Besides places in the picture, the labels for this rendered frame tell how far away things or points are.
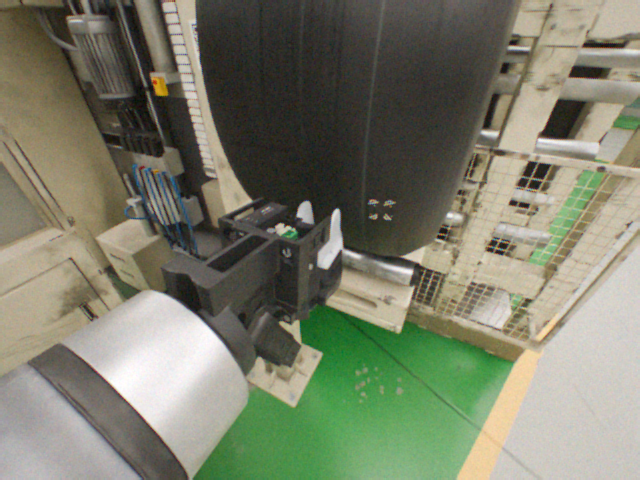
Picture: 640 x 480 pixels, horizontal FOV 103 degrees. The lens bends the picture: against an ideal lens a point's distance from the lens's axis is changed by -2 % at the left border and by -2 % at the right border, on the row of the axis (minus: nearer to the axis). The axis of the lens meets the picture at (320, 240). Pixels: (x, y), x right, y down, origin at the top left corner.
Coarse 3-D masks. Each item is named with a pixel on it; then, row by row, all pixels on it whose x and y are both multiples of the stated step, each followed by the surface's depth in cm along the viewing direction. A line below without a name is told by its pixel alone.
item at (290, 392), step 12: (312, 348) 130; (312, 360) 125; (252, 372) 118; (264, 372) 120; (312, 372) 120; (264, 384) 116; (276, 384) 116; (288, 384) 116; (300, 384) 116; (276, 396) 112; (288, 396) 112; (300, 396) 113
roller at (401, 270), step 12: (348, 252) 48; (360, 252) 47; (348, 264) 48; (360, 264) 47; (372, 264) 46; (384, 264) 45; (396, 264) 45; (408, 264) 44; (384, 276) 46; (396, 276) 45; (408, 276) 44
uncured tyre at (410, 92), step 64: (256, 0) 20; (320, 0) 18; (384, 0) 17; (448, 0) 16; (512, 0) 17; (256, 64) 22; (320, 64) 20; (384, 64) 18; (448, 64) 18; (256, 128) 26; (320, 128) 23; (384, 128) 20; (448, 128) 21; (256, 192) 34; (320, 192) 28; (384, 192) 25; (448, 192) 26
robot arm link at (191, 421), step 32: (96, 320) 12; (128, 320) 12; (160, 320) 12; (192, 320) 12; (96, 352) 10; (128, 352) 11; (160, 352) 11; (192, 352) 12; (224, 352) 13; (128, 384) 10; (160, 384) 10; (192, 384) 11; (224, 384) 12; (160, 416) 10; (192, 416) 11; (224, 416) 12; (192, 448) 11
